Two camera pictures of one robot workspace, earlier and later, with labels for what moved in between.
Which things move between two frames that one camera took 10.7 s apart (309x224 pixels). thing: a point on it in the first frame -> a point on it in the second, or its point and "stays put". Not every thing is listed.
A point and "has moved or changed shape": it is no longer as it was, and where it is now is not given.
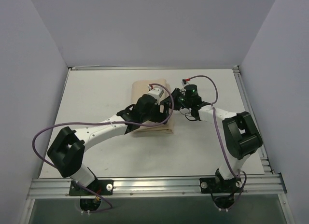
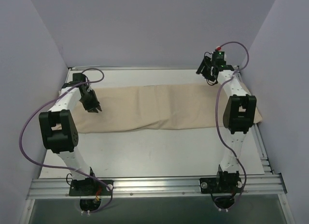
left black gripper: (165, 106) -> (90, 101)
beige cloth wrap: (139, 88) has moved or changed shape
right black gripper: (176, 102) -> (203, 67)
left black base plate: (102, 187) stays put
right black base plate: (211, 185) stays put
